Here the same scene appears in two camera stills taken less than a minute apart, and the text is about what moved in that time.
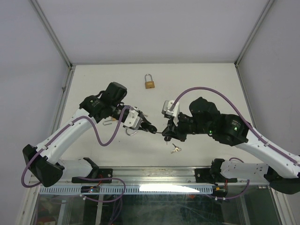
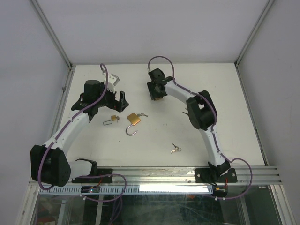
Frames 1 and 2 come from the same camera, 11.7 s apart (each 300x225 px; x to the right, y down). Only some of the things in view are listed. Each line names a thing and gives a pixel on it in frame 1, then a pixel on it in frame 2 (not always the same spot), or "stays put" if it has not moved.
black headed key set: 167,138 to 187,113
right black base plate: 205,175 stays put
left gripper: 143,119 to 116,104
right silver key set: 176,149 stays put
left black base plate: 102,173 stays put
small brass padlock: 112,119 stays put
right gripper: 173,131 to 153,94
